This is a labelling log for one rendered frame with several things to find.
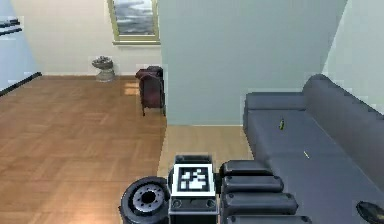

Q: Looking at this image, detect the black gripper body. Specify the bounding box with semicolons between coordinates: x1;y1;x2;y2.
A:
118;176;172;224

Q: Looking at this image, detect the black round object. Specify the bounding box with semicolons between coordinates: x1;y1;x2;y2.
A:
355;200;384;224

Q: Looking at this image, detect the black wall shelf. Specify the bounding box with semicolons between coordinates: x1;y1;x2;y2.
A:
0;18;24;37

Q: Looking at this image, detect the grey stone plant pot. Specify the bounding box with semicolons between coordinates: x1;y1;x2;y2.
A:
91;55;116;83

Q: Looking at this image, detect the green framed window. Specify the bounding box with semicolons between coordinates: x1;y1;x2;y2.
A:
107;0;161;46

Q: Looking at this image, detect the dark grey sofa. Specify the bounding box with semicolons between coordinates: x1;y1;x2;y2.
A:
242;73;384;224

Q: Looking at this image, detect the dark red armchair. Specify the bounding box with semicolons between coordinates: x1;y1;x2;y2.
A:
135;65;167;117

